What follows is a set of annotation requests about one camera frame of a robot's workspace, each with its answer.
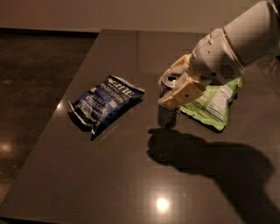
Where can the silver redbull can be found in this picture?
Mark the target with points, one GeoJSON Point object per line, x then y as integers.
{"type": "Point", "coordinates": [168, 109]}

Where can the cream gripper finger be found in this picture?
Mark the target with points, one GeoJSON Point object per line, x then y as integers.
{"type": "Point", "coordinates": [188, 93]}
{"type": "Point", "coordinates": [178, 74]}

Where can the green chip bag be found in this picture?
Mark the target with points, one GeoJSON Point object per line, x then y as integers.
{"type": "Point", "coordinates": [212, 107]}

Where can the blue kettle chip bag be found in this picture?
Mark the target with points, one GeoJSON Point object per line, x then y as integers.
{"type": "Point", "coordinates": [103, 104]}

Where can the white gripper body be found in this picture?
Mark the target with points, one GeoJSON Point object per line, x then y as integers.
{"type": "Point", "coordinates": [215, 58]}

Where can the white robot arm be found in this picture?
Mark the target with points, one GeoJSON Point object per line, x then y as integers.
{"type": "Point", "coordinates": [253, 35]}

